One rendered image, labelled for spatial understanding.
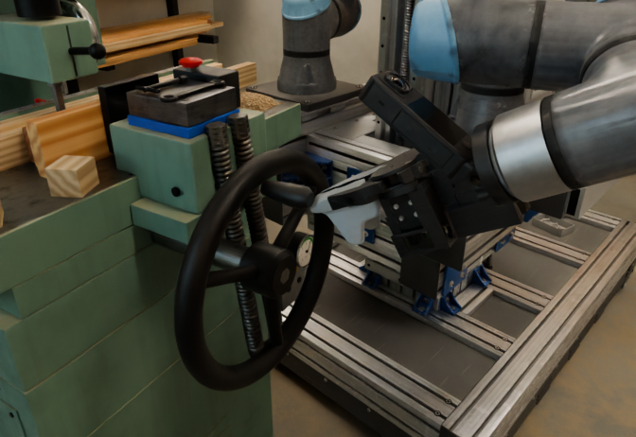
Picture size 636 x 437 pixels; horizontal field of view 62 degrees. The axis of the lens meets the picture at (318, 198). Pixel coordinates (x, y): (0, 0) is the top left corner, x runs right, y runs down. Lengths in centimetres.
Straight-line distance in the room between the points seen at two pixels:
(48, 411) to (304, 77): 90
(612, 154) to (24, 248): 54
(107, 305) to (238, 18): 408
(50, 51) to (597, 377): 163
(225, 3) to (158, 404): 410
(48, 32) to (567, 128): 58
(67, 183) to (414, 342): 104
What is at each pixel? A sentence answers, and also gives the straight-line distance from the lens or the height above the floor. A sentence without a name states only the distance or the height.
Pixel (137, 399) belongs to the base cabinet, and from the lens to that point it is 83.
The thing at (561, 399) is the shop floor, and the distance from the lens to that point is 173.
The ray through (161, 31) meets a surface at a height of 62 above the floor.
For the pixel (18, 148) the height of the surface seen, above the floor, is 92.
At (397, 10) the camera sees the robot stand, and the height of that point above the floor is 102.
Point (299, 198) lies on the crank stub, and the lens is 53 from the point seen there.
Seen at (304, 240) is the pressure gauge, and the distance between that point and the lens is 93.
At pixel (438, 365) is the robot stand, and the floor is 21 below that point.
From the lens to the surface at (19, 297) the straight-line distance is 64.
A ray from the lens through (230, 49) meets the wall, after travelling 477.
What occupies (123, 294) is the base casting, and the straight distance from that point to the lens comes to 73.
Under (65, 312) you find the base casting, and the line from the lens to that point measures 68.
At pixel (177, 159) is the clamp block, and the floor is 94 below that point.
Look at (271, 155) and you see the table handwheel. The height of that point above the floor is 95.
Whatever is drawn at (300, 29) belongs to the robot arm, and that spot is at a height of 97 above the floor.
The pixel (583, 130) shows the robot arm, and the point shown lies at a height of 104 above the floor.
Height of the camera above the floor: 116
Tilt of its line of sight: 26 degrees down
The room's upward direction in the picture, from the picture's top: straight up
